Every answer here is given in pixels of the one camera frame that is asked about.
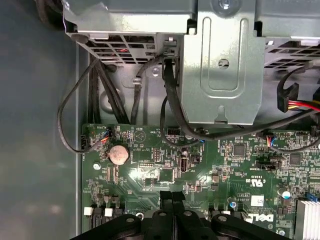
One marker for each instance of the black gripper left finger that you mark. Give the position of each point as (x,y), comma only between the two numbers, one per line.
(140,230)

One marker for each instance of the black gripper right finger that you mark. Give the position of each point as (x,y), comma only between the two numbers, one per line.
(200,230)

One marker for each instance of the black RAM slot white clips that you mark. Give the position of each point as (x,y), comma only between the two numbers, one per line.
(88,211)
(108,212)

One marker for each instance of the green motherboard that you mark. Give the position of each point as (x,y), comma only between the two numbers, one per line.
(225,180)

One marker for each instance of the internal USB port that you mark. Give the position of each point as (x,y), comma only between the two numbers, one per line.
(185,163)

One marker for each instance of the silver coin cell battery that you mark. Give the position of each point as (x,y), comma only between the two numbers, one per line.
(118,155)

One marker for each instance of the silver chipset heatsink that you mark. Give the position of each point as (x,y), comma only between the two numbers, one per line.
(308,220)

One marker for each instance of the black PC case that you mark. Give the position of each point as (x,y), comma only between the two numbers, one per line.
(37,125)

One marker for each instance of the silver drive cage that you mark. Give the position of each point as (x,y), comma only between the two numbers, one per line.
(220,75)

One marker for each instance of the black power connector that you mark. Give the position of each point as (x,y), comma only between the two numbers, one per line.
(287,97)

